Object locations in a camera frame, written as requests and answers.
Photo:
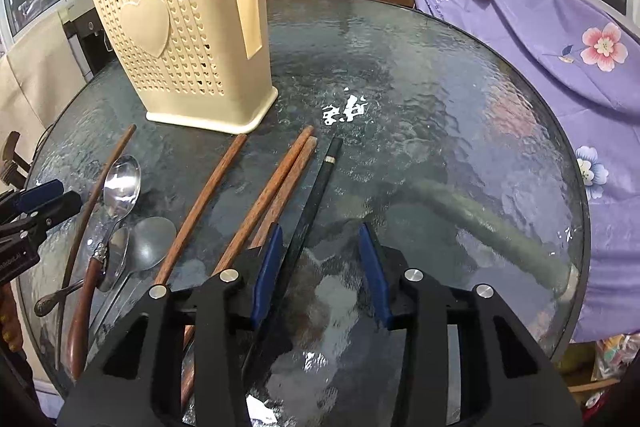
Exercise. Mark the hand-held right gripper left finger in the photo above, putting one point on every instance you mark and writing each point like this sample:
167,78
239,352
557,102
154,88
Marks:
267,267

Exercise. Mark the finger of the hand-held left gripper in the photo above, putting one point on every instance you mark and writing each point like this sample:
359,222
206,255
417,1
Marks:
37,198
55,207

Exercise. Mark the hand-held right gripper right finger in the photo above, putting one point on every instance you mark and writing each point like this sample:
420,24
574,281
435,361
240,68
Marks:
375,272

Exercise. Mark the brown wooden chopstick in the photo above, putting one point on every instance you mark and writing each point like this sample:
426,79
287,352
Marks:
270,192
202,207
281,197

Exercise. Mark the thin dark curved chopstick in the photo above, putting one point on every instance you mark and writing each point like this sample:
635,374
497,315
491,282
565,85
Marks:
115,159

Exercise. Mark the small metal spoon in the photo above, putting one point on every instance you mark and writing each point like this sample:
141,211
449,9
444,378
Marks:
114,259

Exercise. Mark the black chopstick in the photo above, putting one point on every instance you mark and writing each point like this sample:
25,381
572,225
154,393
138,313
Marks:
315,202

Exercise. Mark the grey spoon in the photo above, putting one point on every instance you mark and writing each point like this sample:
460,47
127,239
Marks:
152,242

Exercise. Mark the beige perforated utensil holder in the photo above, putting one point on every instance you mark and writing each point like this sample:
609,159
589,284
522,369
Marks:
200,57

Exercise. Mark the wooden chair part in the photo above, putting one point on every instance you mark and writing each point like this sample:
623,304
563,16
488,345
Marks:
12,157

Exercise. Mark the beige cloth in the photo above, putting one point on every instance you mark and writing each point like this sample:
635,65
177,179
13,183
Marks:
35,72

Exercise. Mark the grey table leg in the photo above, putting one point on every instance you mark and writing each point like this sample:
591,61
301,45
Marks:
500,232

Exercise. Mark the dark appliance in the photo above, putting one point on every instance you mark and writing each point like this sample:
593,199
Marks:
87,39

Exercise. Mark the colourful printed bag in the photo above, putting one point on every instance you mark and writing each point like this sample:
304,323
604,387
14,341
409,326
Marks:
615,354

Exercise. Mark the purple floral cloth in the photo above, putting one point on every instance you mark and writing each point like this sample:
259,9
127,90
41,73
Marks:
550,47

